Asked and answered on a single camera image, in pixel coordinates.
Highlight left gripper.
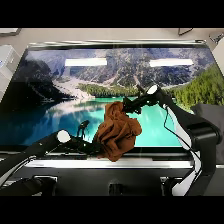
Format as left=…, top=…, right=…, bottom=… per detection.
left=73, top=136, right=103, bottom=157

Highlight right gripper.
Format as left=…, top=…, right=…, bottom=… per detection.
left=122, top=94, right=150, bottom=115

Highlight brown garment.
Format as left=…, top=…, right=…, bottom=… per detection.
left=92, top=101, right=143, bottom=163

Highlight black cable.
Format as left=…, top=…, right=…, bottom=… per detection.
left=162, top=105, right=192, bottom=152

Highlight silver frame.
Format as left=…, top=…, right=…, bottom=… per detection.
left=0, top=150, right=224, bottom=197

